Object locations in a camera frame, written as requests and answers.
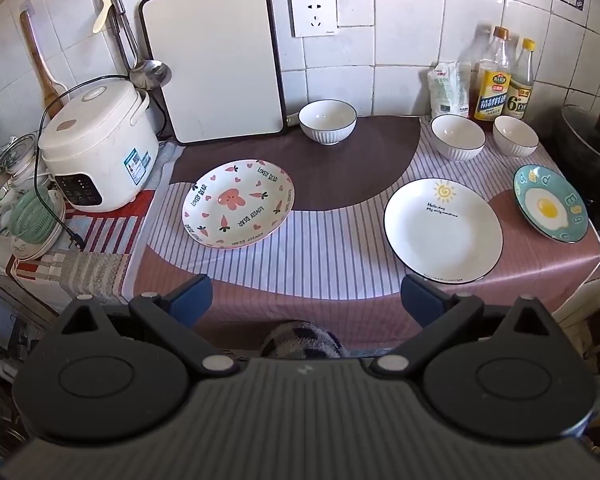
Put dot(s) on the black white fuzzy cloth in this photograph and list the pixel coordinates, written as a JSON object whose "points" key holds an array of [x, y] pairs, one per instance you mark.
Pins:
{"points": [[302, 340]]}

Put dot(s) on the amber oil bottle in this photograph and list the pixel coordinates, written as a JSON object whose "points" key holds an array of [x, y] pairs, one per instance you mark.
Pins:
{"points": [[472, 55]]}

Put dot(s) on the yellow label sauce bottle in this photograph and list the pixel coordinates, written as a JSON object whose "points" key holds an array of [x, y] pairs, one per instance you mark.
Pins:
{"points": [[494, 90]]}

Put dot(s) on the white cutting board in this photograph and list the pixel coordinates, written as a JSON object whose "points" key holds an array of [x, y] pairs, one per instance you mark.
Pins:
{"points": [[210, 60]]}

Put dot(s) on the white salt bag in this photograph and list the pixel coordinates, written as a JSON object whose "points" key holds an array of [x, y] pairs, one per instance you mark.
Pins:
{"points": [[447, 90]]}

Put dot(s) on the white sun print plate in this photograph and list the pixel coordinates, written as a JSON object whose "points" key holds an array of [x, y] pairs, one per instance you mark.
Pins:
{"points": [[442, 235]]}

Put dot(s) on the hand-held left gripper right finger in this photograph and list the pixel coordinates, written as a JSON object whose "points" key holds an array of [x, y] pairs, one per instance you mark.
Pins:
{"points": [[422, 302]]}

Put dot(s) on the vinegar bottle with yellow cap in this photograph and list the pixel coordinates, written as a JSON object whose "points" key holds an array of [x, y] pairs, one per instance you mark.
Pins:
{"points": [[522, 90]]}

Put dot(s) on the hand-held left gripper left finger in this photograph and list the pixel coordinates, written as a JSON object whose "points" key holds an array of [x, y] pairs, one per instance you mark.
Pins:
{"points": [[192, 300]]}

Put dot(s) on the small glass pot lid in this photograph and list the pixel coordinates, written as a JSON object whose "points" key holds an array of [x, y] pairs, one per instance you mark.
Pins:
{"points": [[15, 152]]}

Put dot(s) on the grey striped dish towel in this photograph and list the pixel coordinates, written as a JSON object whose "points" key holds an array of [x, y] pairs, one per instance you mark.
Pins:
{"points": [[92, 272]]}

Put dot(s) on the teal fried egg plate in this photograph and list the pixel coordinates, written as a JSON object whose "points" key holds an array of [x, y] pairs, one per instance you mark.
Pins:
{"points": [[550, 205]]}

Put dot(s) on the steel ladle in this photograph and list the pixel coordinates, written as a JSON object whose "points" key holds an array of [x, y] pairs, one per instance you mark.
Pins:
{"points": [[150, 74]]}

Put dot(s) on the white rice cooker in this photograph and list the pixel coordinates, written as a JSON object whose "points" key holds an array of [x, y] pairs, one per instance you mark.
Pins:
{"points": [[95, 145]]}

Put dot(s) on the pink carrot print plate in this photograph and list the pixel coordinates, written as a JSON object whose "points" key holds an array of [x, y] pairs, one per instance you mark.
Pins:
{"points": [[237, 202]]}

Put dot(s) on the white wall socket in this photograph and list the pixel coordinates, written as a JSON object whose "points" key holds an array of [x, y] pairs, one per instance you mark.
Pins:
{"points": [[314, 15]]}

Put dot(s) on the green plastic colander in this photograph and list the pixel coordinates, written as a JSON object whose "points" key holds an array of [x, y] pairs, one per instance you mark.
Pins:
{"points": [[32, 220]]}

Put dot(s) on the red striped cloth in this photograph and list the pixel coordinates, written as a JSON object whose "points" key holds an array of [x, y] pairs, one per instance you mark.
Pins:
{"points": [[110, 230]]}

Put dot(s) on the white plastic utensil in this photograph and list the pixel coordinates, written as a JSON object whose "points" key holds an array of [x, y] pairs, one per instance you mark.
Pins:
{"points": [[101, 20]]}

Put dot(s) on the white ribbed bowl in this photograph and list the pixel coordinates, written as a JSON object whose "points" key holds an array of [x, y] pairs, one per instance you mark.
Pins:
{"points": [[457, 135], [515, 135], [327, 120]]}

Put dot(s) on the wooden spatula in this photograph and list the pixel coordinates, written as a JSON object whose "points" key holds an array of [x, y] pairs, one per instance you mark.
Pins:
{"points": [[42, 75]]}

